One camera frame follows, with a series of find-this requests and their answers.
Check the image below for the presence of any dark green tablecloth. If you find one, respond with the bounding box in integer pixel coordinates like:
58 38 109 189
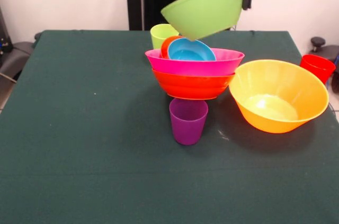
0 30 339 224

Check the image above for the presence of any green bowl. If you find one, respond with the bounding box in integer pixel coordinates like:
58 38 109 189
160 0 245 41

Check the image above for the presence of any green cup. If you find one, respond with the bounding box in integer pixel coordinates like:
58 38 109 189
150 23 180 50

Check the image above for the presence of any large pink bowl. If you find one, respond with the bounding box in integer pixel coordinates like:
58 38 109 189
145 47 245 77

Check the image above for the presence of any red cup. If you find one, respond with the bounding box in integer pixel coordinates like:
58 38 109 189
299 54 337 85

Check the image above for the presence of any large orange bowl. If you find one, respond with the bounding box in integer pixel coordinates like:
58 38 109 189
228 59 329 134

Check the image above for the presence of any purple cup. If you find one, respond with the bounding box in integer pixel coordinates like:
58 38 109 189
169 97 209 146

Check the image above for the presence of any black equipment box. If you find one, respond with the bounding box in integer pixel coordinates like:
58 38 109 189
0 6 13 55

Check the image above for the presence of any small blue bowl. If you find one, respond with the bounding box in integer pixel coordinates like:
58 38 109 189
167 38 217 62

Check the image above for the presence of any grey pedestal leg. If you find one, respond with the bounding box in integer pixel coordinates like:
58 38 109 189
0 40 37 82
308 36 339 73

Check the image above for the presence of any small red-orange bowl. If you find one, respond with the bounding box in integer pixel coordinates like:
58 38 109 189
160 35 183 59

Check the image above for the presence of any large red-orange bowl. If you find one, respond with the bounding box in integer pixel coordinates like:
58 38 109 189
151 68 236 101

